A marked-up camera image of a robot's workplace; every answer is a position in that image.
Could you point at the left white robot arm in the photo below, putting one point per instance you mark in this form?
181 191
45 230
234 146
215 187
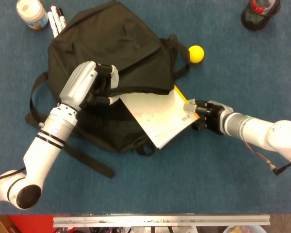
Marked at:
43 150

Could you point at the white plastic jar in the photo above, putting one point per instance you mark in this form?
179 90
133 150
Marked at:
31 12

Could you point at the red box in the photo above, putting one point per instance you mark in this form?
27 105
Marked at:
31 224

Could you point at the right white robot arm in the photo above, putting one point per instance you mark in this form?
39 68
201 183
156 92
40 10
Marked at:
269 133

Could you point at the black mesh cup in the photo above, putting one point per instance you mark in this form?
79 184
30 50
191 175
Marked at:
252 21

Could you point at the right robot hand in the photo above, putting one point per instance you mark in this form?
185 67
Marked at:
213 116

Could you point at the clear bottle with red label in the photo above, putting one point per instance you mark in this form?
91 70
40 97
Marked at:
258 8

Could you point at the black fabric backpack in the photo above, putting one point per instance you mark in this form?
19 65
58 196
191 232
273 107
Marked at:
111 41

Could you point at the white marker pen red cap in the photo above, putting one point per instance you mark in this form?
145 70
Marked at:
56 17

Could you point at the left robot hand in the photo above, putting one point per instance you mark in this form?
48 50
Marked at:
78 82

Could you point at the pale tub with yellow contents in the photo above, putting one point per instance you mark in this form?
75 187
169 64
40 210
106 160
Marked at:
242 229

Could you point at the blue carpet table cover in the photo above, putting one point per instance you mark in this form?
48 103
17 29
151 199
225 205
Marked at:
208 184

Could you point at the aluminium profile rail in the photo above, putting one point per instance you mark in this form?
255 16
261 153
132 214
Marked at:
160 221

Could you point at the yellow ball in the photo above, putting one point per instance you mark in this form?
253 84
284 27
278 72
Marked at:
196 54

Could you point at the white book with yellow band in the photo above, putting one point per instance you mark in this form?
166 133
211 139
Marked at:
157 116

